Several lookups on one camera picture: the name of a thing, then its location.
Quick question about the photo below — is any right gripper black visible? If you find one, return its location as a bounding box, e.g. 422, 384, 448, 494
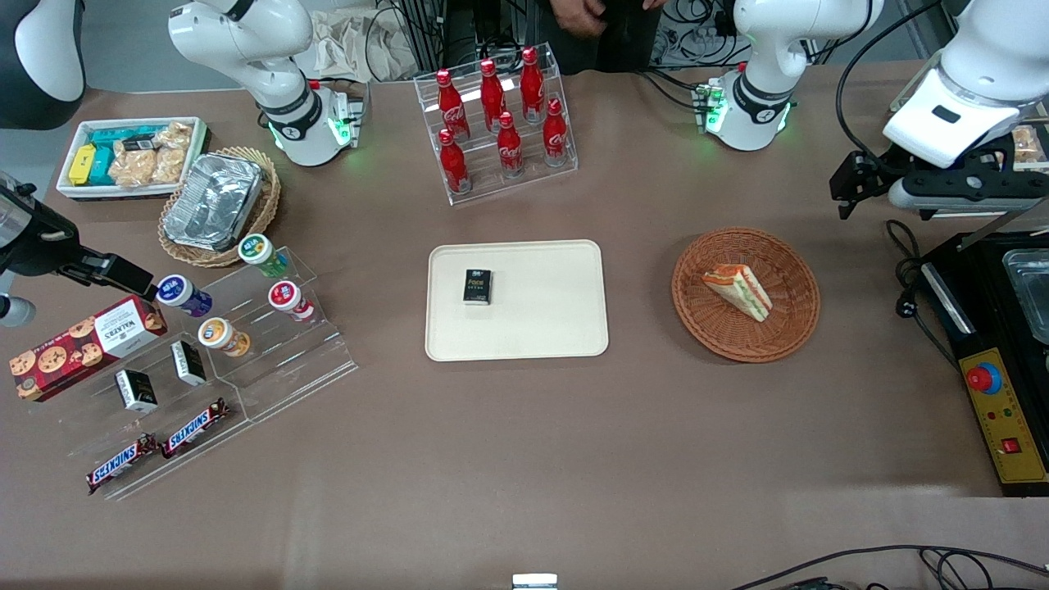
0, 187, 158, 329

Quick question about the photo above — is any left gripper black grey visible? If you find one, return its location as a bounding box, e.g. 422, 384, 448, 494
830, 135, 1049, 220

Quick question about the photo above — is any triangular sandwich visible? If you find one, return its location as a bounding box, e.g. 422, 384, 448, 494
702, 264, 773, 323

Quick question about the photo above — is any light wicker basket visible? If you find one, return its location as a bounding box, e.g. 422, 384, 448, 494
158, 147, 282, 269

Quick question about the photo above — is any brown wicker basket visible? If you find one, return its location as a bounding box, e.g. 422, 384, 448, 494
671, 227, 821, 363

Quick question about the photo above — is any beige plastic tray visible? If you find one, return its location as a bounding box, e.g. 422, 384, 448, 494
425, 239, 610, 362

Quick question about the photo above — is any bare person hand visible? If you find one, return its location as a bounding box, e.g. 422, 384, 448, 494
551, 0, 609, 38

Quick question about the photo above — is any purple lid snack can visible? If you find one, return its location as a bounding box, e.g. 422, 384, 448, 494
156, 275, 213, 319

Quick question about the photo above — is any red Walkers shortbread box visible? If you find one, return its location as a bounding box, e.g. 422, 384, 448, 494
10, 295, 168, 402

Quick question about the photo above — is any white rectangular snack bin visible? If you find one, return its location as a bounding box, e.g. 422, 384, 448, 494
56, 117, 210, 202

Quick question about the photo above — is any small black white box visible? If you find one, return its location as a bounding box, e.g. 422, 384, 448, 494
115, 370, 158, 413
170, 340, 207, 387

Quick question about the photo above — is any aluminium foil container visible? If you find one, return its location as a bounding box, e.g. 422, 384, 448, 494
164, 153, 264, 252

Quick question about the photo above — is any orange lid snack can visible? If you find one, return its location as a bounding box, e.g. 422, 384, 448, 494
198, 317, 251, 358

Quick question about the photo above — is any clear acrylic stepped stand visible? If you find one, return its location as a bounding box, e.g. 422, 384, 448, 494
197, 244, 359, 424
66, 324, 251, 502

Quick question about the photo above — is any green lid snack can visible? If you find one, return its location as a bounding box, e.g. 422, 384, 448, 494
238, 234, 289, 278

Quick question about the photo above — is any Snickers chocolate bar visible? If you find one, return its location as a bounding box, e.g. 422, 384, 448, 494
86, 433, 160, 495
161, 398, 230, 459

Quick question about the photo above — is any red lid snack can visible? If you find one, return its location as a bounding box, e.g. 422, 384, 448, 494
268, 280, 316, 322

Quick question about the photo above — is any black appliance yellow control panel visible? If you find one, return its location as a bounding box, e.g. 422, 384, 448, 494
922, 211, 1049, 497

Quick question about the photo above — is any metal pan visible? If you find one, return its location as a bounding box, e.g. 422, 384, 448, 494
1001, 248, 1049, 345

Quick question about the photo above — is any person in dark clothes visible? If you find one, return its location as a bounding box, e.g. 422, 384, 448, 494
537, 0, 666, 75

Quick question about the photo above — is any red cola bottle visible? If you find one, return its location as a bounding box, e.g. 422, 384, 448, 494
479, 59, 507, 132
520, 47, 546, 124
435, 69, 470, 140
543, 98, 570, 167
438, 129, 470, 195
497, 111, 525, 179

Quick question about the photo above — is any crumpled beige bag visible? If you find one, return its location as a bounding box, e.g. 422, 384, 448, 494
310, 8, 419, 83

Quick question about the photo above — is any clear acrylic bottle rack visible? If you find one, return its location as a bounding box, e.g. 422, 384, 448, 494
414, 43, 579, 206

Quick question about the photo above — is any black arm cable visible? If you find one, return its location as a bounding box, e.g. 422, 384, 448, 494
834, 0, 943, 177

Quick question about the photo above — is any black power cable with plug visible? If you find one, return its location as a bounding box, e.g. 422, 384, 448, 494
885, 220, 960, 370

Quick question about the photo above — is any black cable bundle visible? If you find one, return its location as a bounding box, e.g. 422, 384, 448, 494
361, 0, 450, 80
635, 0, 742, 111

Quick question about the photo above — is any black floor cable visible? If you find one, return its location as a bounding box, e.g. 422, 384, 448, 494
729, 544, 1049, 590

